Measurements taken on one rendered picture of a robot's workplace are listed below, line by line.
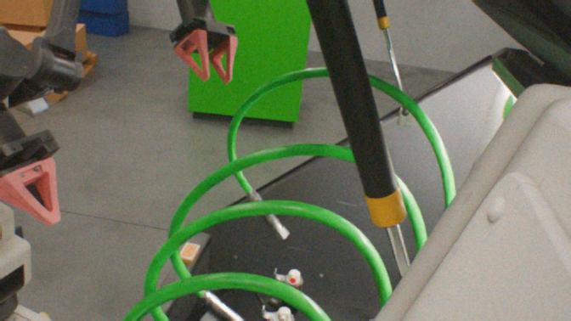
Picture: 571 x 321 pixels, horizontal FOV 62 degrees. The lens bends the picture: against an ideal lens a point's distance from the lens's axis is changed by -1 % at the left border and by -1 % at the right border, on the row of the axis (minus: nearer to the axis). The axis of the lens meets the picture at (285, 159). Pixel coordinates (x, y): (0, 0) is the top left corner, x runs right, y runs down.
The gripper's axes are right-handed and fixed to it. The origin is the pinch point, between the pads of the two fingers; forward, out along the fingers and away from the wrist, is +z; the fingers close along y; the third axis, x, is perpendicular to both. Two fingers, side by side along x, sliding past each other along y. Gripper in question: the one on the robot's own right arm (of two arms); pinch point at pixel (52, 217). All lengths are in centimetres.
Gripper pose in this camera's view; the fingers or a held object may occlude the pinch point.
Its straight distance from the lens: 64.9
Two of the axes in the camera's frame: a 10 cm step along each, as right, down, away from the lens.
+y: 7.3, -4.2, -5.4
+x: 4.2, -3.4, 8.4
